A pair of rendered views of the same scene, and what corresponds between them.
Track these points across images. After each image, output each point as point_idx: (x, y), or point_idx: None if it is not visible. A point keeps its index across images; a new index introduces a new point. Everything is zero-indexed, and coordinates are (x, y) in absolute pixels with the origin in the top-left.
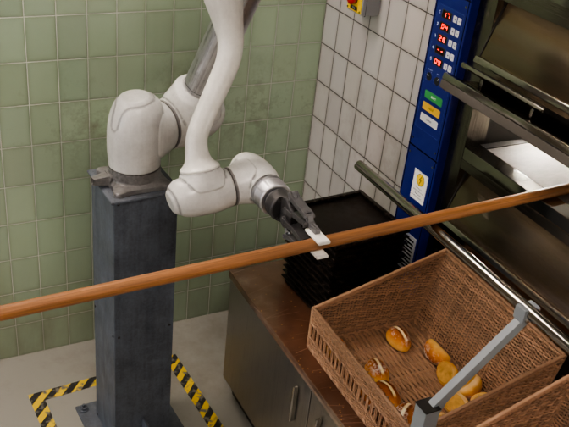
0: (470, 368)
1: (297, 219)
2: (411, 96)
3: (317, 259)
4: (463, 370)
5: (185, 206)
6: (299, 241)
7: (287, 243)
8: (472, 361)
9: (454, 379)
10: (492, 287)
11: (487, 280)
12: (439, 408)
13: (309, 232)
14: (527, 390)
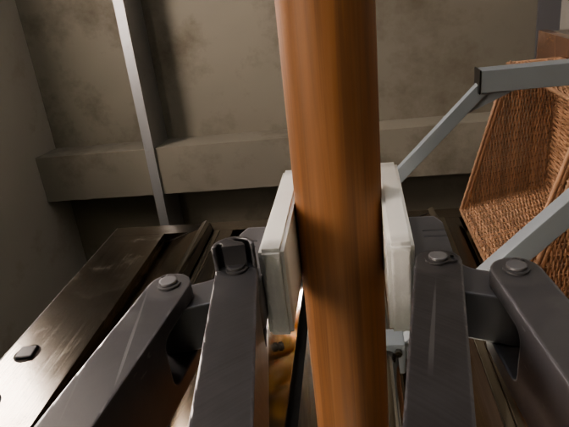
0: (495, 253)
1: (226, 357)
2: None
3: (396, 164)
4: (508, 248)
5: None
6: (284, 101)
7: (277, 8)
8: (488, 266)
9: (528, 230)
10: (398, 406)
11: (393, 418)
12: None
13: (267, 224)
14: None
